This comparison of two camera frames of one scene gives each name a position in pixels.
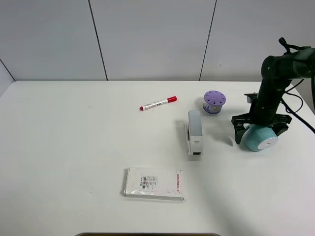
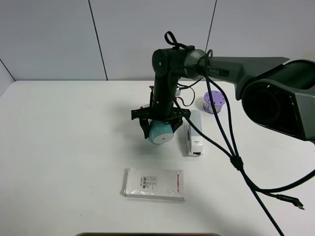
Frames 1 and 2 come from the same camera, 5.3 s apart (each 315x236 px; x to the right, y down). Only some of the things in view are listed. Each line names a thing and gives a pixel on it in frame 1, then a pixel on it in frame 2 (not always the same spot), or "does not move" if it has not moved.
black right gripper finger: (279, 128) → (175, 124)
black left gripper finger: (239, 130) → (144, 125)
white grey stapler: (193, 132) does not move
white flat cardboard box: (162, 184) does not move
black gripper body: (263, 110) → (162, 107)
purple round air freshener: (213, 101) does not move
